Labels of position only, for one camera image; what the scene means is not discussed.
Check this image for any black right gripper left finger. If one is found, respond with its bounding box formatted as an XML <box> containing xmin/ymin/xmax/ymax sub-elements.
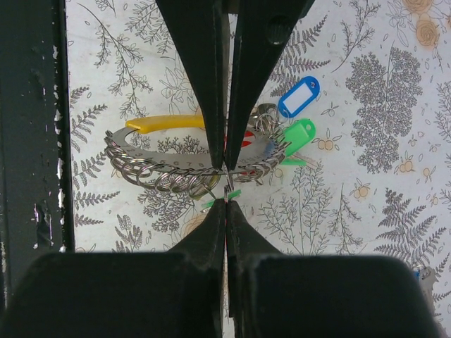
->
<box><xmin>1</xmin><ymin>199</ymin><xmax>226</xmax><ymax>337</ymax></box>

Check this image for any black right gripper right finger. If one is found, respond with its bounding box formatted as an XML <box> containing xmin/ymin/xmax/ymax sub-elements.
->
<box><xmin>227</xmin><ymin>201</ymin><xmax>440</xmax><ymax>337</ymax></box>

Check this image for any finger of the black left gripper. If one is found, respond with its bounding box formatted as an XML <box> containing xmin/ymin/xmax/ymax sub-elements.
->
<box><xmin>225</xmin><ymin>0</ymin><xmax>314</xmax><ymax>170</ymax></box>
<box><xmin>157</xmin><ymin>0</ymin><xmax>226</xmax><ymax>169</ymax></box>

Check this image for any green tag key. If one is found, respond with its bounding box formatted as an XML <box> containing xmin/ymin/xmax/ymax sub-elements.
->
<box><xmin>200</xmin><ymin>189</ymin><xmax>243</xmax><ymax>212</ymax></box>

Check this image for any spiral keyring with yellow handle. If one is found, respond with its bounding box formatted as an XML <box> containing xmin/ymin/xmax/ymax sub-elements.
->
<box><xmin>104</xmin><ymin>75</ymin><xmax>322</xmax><ymax>207</ymax></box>

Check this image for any floral table mat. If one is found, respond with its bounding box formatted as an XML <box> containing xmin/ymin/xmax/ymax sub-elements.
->
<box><xmin>66</xmin><ymin>1</ymin><xmax>450</xmax><ymax>337</ymax></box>

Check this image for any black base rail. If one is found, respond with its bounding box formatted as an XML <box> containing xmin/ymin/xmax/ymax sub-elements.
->
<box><xmin>0</xmin><ymin>0</ymin><xmax>75</xmax><ymax>311</ymax></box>

